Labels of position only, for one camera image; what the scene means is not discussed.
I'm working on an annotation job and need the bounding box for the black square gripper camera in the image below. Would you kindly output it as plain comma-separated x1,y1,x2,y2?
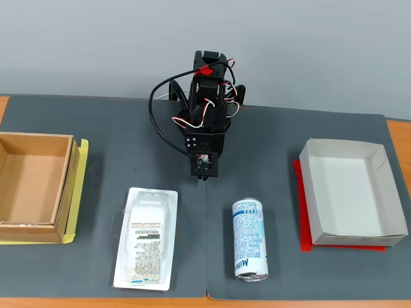
191,152,220,178

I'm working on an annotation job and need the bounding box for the white cardboard box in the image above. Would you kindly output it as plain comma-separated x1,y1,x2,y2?
299,138,409,247

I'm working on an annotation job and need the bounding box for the white blister package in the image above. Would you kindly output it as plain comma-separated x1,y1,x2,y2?
112,187,179,292

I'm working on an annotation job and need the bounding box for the red white black servo wire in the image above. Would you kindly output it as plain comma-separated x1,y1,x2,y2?
171,101,216,129

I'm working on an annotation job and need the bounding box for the brown cardboard box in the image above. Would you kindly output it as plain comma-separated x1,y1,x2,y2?
0,131,80,244

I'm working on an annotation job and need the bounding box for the red paper sheet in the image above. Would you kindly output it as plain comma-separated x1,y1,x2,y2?
292,159,386,253

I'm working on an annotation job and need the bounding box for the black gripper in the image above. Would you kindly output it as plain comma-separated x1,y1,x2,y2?
185,130,225,183

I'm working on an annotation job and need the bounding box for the grey table mat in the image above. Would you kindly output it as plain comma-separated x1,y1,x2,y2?
0,94,208,299
205,105,411,302

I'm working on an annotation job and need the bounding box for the white blue drink can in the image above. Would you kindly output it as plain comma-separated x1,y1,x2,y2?
231,198,269,283

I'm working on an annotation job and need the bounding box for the thick black cable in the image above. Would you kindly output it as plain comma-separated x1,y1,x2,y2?
149,62,232,155

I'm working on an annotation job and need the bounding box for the yellow paper sheet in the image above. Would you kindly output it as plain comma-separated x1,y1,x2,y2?
0,138,90,245

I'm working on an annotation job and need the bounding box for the black table clamp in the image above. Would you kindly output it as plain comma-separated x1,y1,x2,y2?
229,83,247,107
168,80,189,103

